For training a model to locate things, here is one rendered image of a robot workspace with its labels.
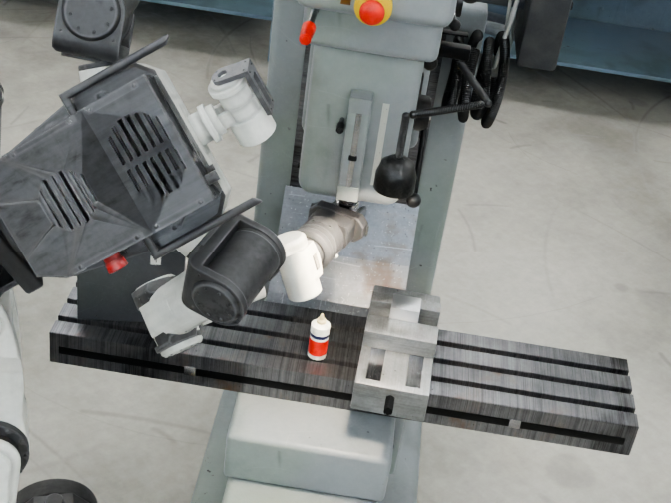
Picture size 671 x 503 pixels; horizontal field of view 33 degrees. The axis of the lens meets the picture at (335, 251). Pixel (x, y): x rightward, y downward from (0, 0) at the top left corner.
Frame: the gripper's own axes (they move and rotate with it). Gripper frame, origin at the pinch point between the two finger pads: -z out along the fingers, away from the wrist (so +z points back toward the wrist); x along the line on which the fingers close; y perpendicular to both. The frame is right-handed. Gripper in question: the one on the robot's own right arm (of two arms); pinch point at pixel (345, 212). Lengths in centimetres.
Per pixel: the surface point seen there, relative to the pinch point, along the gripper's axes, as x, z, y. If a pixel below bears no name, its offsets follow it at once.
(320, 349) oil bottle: -1.1, 6.5, 30.4
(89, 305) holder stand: 46, 21, 30
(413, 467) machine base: -14, -49, 103
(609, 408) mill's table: -60, -14, 34
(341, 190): -3.0, 12.8, -12.2
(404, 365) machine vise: -19.7, 6.3, 26.4
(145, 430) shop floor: 68, -41, 124
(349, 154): -3.4, 12.4, -19.7
